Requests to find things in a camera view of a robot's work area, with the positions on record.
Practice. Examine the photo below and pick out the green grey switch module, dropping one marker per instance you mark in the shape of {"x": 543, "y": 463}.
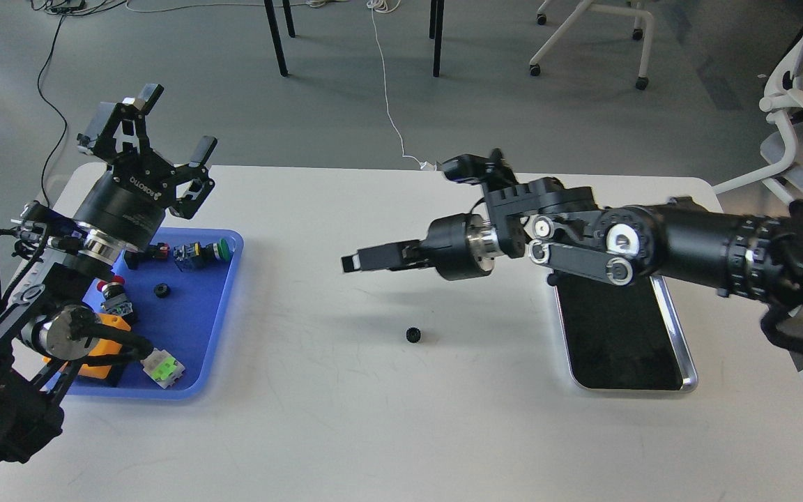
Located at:
{"x": 163, "y": 368}

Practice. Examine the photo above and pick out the red mushroom push button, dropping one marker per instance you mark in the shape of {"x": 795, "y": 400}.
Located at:
{"x": 116, "y": 301}

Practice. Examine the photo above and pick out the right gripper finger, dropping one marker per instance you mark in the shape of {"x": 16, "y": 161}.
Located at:
{"x": 395, "y": 256}

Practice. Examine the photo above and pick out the black table leg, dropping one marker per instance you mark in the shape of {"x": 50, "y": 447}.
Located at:
{"x": 275, "y": 37}
{"x": 435, "y": 33}
{"x": 288, "y": 16}

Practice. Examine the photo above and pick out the orange button enclosure box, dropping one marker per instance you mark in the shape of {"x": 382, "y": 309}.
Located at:
{"x": 55, "y": 339}

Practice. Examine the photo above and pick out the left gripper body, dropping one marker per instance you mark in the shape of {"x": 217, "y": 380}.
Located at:
{"x": 122, "y": 213}

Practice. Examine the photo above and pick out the white rolling chair base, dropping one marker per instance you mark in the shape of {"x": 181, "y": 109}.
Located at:
{"x": 642, "y": 31}

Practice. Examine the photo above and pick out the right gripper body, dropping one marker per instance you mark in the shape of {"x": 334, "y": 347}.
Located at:
{"x": 461, "y": 246}

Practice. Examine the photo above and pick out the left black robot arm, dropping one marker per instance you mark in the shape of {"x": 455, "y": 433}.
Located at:
{"x": 66, "y": 258}

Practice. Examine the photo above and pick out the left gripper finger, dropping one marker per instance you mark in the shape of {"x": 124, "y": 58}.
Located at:
{"x": 117, "y": 134}
{"x": 189, "y": 184}

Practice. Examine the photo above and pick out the blue plastic tray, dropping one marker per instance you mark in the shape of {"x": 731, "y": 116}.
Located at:
{"x": 187, "y": 324}

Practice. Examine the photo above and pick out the black selector switch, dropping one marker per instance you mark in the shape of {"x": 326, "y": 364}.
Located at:
{"x": 153, "y": 252}

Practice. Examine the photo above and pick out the steel metal tray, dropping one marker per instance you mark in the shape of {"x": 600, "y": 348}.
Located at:
{"x": 624, "y": 339}

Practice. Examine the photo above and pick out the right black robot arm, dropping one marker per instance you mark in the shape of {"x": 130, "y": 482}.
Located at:
{"x": 563, "y": 229}

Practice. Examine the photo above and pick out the green push button switch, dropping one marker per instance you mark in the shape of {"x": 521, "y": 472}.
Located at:
{"x": 196, "y": 255}

